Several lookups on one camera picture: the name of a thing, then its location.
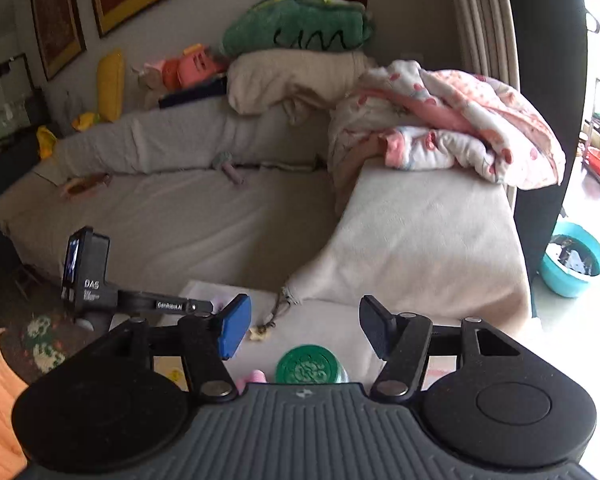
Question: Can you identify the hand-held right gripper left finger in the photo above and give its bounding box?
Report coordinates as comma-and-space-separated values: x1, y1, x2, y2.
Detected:
105, 293, 253, 404

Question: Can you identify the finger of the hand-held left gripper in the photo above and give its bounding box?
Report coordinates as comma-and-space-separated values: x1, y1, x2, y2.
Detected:
117, 290, 216, 318

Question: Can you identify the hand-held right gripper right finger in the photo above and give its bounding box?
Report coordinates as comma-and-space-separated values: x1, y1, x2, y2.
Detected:
358, 295, 523, 404

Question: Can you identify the small pink object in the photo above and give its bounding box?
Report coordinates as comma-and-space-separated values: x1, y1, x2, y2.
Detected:
235, 369, 267, 394

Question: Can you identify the green round lid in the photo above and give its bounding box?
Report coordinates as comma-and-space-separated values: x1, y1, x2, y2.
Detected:
275, 343, 349, 385

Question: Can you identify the beige sofa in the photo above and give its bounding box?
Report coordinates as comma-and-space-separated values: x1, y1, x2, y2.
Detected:
0, 95, 532, 337

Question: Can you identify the dark patterned rug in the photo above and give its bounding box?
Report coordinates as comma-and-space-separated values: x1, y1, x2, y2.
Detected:
0, 255, 112, 387

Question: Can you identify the brown flat item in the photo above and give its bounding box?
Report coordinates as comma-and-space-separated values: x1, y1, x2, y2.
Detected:
60, 172, 112, 199

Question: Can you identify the small yellow toy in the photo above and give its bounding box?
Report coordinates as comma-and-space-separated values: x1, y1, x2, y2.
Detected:
36, 126, 57, 159

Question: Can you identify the yellow green toy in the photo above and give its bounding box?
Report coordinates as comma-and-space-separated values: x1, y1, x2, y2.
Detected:
72, 112, 104, 134

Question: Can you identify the grey blanket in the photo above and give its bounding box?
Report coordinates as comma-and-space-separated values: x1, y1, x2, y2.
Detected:
55, 94, 333, 177

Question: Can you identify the yellow pillow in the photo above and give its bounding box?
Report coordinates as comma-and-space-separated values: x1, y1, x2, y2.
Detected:
96, 49, 126, 123

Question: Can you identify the white framed board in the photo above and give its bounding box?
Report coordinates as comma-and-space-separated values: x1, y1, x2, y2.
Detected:
0, 52, 36, 137

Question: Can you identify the teal plastic basin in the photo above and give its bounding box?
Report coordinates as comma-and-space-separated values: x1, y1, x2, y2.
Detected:
538, 221, 600, 299

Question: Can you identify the dark blue cushion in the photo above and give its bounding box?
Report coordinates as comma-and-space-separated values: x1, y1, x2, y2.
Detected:
158, 76, 229, 110

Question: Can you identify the pink plush toy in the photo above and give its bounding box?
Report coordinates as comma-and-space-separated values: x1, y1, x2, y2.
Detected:
142, 44, 229, 94

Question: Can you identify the pink dotted quilt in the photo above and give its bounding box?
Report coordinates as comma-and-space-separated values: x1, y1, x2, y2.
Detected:
327, 59, 567, 196

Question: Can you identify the beige folded pillow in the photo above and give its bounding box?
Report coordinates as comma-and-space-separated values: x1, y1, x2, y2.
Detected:
226, 50, 381, 126

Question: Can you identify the dark curtain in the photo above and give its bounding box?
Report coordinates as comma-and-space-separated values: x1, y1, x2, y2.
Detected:
504, 0, 589, 322

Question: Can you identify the green plush pillow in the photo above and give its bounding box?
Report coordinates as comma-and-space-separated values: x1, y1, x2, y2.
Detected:
220, 0, 376, 57

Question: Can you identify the beige striped curtain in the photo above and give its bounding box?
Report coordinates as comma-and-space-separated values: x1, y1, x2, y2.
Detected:
445, 0, 522, 92

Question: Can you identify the beige tassel cord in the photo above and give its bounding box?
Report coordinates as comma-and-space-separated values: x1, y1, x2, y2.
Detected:
249, 285, 302, 342

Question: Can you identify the narrow framed wall picture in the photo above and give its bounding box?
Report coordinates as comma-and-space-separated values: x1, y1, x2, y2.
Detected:
28, 0, 87, 81

